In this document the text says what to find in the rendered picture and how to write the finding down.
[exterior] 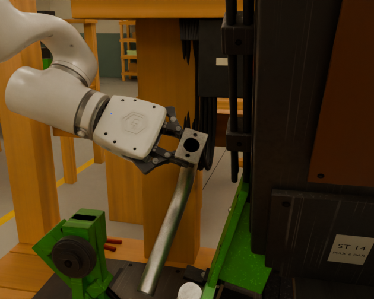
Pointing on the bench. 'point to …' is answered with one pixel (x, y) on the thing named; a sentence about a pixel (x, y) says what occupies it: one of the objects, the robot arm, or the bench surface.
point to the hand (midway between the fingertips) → (187, 149)
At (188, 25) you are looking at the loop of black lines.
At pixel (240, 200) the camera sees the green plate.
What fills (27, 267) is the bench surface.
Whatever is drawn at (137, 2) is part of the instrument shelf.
